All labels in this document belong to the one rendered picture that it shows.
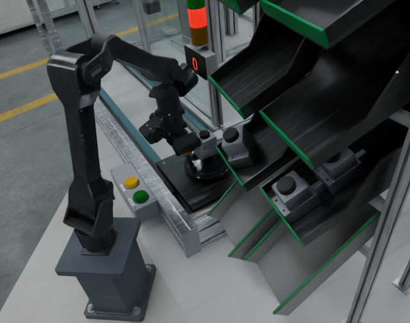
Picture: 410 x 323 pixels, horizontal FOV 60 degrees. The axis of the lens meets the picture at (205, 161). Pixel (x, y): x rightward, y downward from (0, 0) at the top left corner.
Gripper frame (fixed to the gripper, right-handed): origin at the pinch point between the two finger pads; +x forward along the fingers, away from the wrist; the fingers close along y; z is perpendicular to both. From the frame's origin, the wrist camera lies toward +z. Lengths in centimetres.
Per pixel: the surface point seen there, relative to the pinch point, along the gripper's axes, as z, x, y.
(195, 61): -17.7, -11.8, -18.6
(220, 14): -63, -1, -78
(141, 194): 12.5, 12.1, -1.1
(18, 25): 9, 98, -526
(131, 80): -14, 18, -81
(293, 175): -3.2, -17.5, 40.8
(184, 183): 0.5, 12.3, 2.0
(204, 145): -6.9, 2.1, 2.3
